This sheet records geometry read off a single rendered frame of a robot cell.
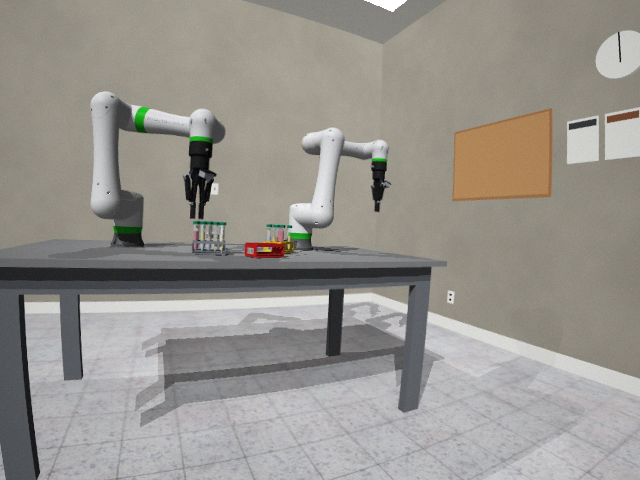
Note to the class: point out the yellow tube rack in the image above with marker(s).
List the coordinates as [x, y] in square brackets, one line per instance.
[268, 249]

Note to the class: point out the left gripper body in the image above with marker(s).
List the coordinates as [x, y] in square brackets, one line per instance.
[379, 176]

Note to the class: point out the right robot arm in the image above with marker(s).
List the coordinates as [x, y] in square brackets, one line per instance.
[108, 201]

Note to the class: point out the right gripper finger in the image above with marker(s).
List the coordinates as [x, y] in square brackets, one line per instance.
[191, 193]
[203, 192]

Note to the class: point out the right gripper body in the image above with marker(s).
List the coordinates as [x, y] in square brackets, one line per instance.
[196, 163]

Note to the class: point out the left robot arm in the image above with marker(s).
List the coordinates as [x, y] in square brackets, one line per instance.
[320, 213]

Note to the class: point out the red rack with round wells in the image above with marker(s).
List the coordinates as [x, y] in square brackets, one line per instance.
[277, 250]

